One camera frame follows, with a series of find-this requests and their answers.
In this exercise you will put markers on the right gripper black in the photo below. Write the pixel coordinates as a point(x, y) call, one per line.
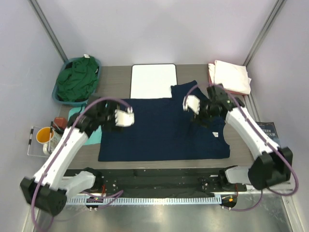
point(199, 117)

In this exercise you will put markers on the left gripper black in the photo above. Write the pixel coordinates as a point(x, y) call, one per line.
point(111, 126)

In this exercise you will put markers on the navy blue t shirt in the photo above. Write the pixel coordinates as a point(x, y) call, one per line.
point(164, 131)

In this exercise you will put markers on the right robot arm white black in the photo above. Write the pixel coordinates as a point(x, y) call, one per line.
point(272, 163)

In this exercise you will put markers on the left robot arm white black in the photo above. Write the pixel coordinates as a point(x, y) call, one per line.
point(46, 190)

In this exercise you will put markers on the teal cutting board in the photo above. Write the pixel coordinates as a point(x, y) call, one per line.
point(95, 137)

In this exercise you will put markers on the green t shirt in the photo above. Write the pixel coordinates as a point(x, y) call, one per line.
point(79, 79)

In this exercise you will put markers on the brown red block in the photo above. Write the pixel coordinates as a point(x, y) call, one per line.
point(61, 122)

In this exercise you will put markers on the white board with black rim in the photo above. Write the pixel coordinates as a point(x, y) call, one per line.
point(152, 81)

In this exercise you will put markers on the white mug orange inside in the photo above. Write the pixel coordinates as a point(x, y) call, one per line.
point(49, 139)

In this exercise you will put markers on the dark blue book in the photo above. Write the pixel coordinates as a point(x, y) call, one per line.
point(270, 130)

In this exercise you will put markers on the black white marker pen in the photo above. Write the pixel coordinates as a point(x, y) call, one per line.
point(30, 137)

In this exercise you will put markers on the clear acrylic tray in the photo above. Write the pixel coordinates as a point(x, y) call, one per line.
point(35, 149)

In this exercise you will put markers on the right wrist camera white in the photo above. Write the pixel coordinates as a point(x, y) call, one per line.
point(191, 102)

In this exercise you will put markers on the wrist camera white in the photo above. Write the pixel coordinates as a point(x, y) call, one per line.
point(191, 102)
point(124, 118)

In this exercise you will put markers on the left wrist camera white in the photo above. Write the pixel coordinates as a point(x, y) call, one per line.
point(124, 118)

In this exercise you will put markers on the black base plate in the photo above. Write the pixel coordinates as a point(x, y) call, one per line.
point(201, 179)

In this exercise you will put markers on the white slotted cable duct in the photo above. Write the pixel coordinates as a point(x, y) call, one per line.
point(86, 200)

